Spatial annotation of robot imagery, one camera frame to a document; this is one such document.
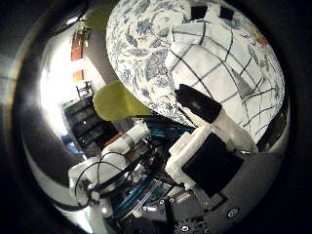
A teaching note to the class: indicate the white checked cloth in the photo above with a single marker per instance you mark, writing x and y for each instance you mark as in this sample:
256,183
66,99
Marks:
211,65

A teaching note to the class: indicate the blue floral tablecloth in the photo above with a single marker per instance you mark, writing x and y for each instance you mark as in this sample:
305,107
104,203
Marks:
143,48

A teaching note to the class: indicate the blue plastic item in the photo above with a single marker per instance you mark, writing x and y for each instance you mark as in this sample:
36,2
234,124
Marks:
70,143

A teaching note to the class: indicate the black chair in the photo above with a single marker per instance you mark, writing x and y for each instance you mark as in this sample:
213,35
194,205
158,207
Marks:
85,89

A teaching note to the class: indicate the black box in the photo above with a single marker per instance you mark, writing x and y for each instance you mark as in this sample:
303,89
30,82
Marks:
227,13
198,12

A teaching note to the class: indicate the orange panel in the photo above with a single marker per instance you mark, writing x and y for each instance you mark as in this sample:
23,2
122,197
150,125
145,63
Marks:
78,76

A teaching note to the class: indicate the reddish-brown wooden panel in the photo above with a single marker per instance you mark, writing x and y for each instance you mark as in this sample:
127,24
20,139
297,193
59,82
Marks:
77,48

